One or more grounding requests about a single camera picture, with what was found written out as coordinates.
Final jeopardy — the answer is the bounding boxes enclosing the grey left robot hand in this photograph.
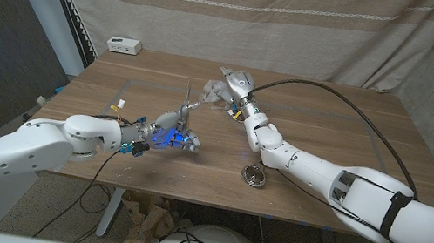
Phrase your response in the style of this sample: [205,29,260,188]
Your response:
[119,89,207,161]

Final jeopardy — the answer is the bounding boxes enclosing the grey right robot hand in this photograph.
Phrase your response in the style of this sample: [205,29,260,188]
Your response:
[212,67,274,127]

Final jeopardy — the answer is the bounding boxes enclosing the orange grey handled scissors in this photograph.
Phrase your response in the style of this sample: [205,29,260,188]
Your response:
[175,76,201,136]

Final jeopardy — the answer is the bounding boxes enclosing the clear tape wad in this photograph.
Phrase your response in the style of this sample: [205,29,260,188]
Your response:
[199,77,236,107]

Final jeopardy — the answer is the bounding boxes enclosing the crumpled brown paper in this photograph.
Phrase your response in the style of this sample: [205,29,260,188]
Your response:
[116,188,196,243]

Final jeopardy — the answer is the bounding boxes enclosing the white power strip box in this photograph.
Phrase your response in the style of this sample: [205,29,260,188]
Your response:
[105,35,145,57]

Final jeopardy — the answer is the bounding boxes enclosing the white table leg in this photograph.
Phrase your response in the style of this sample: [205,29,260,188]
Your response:
[94,185,128,241]

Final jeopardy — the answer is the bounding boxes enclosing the beige striped curtain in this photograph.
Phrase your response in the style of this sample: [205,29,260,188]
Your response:
[31,0,434,102]

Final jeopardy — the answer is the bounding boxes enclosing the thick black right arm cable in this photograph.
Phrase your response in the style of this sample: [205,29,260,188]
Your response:
[222,71,434,243]

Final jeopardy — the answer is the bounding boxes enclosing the thin black left wrist cable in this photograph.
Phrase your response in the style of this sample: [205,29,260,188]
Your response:
[31,138,121,243]

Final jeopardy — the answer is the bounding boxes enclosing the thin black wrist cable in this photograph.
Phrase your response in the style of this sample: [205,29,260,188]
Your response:
[268,169,389,233]
[31,138,121,243]

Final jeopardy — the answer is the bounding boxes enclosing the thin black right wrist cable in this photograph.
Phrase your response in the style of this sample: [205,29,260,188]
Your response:
[268,169,389,233]

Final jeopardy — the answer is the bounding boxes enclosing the black arm strap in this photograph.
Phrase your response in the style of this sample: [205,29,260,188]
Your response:
[378,189,414,243]

